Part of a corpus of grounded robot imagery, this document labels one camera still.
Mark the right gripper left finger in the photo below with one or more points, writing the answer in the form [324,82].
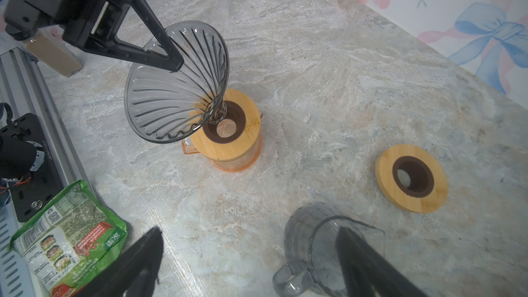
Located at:
[134,273]

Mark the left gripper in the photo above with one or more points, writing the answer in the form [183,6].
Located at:
[126,30]

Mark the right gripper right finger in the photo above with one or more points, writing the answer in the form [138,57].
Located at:
[367,273]

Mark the grey glass dripper cone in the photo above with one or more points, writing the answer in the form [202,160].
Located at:
[164,107]

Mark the grey glass carafe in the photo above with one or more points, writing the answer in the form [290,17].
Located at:
[310,249]

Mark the green snack bag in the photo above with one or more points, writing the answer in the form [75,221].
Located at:
[70,241]

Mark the orange glass carafe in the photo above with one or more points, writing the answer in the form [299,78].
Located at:
[233,165]

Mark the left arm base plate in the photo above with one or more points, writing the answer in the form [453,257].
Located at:
[27,166]

